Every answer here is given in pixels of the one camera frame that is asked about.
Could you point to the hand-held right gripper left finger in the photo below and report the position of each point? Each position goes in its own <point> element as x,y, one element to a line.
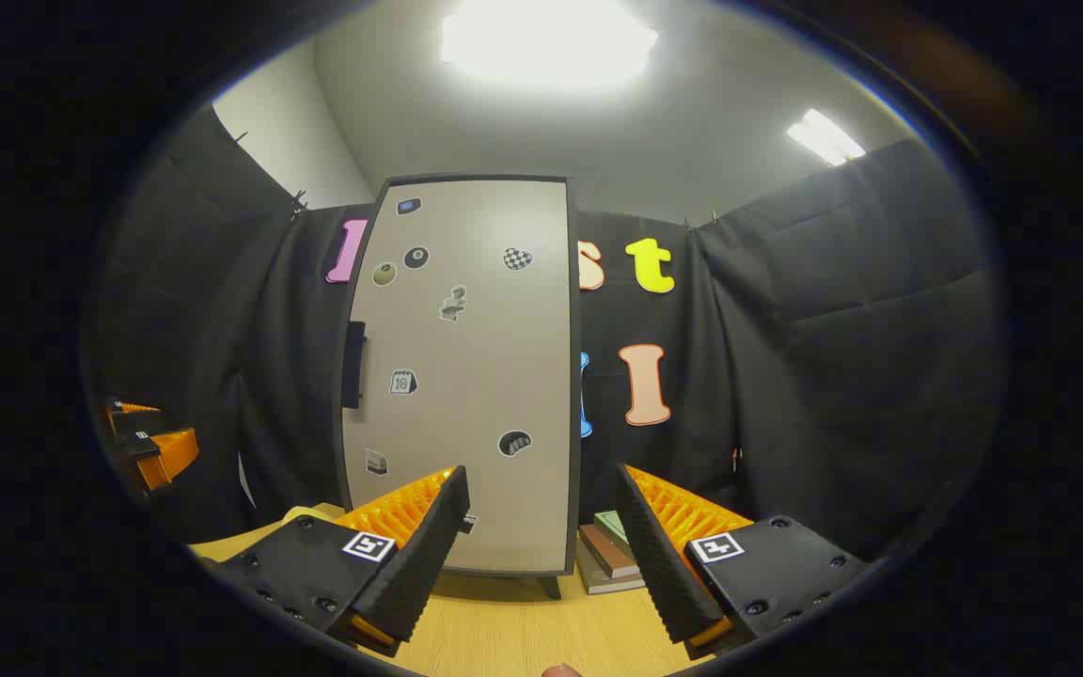
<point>429,555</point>

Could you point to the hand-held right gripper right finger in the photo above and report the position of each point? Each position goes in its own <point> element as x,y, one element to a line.
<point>659,564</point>

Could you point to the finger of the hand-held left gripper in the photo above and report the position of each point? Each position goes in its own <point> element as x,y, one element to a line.
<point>133,418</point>
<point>165,456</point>

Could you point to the brown book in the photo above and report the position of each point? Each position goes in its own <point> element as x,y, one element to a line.
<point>605,555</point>

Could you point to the pale green book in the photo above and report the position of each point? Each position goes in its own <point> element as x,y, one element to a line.
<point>612,528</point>

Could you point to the grey-brown book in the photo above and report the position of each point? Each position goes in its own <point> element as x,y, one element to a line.
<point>598,585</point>

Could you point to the black backdrop cloth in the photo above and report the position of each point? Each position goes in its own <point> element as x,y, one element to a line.
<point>833,329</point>

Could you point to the small ceiling light panel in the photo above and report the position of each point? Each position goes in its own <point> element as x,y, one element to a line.
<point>824,139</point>

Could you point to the large ceiling light panel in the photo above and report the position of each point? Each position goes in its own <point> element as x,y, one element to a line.
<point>546,42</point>

